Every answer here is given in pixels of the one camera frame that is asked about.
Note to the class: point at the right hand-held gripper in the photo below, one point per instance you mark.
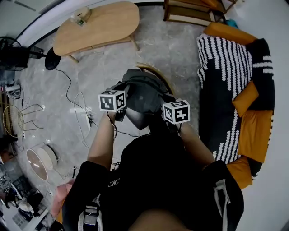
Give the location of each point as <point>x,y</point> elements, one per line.
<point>176,112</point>

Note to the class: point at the black round stand base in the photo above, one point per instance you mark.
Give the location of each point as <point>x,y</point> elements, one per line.
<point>52,59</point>

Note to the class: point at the person's black clothing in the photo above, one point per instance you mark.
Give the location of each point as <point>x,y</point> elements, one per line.
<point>155,180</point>

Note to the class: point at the teal cloth item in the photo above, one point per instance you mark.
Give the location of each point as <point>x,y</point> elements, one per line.
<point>232,23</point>

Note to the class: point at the person's right forearm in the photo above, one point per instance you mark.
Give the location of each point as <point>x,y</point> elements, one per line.
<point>195,146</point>

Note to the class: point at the black white striped pillow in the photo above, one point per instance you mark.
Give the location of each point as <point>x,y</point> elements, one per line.
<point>262,74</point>

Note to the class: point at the white power strip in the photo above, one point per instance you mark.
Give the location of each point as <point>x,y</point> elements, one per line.
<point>88,119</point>

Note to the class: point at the beige tissue holder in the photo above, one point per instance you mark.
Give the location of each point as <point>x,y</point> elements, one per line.
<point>81,15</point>

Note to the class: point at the black white striped blanket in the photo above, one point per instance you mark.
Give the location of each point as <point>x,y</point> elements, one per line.
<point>216,97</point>

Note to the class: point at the orange sofa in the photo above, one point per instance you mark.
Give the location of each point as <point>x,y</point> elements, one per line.
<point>255,133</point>

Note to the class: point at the round wooden chair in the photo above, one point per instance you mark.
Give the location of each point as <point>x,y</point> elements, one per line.
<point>158,73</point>

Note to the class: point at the person's left forearm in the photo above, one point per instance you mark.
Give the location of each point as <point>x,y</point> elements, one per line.
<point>101,139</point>

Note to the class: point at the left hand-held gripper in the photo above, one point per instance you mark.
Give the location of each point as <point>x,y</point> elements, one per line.
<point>111,102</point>

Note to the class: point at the orange cushion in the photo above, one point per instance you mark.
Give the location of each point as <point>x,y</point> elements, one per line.
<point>245,99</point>

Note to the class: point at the light wooden coffee table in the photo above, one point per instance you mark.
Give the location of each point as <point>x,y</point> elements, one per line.
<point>97,29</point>

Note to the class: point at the black fabric bag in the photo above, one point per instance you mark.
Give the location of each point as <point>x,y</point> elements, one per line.
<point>144,94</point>

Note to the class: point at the dark wooden shelf rack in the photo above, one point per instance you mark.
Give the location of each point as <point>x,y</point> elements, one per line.
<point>192,11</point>

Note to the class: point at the black equipment box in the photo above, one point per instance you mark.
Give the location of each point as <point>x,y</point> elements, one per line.
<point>13,55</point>

